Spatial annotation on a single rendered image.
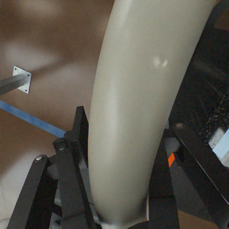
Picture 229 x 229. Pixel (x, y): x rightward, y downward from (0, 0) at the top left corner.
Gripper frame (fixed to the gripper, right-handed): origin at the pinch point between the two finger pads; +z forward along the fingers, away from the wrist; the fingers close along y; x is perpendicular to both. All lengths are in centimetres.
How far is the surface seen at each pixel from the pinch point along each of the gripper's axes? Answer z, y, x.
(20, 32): 141, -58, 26
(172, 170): 93, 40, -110
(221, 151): 20.0, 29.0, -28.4
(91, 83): 119, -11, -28
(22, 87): 141, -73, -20
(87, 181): 54, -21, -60
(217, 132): 23.4, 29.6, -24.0
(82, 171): 60, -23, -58
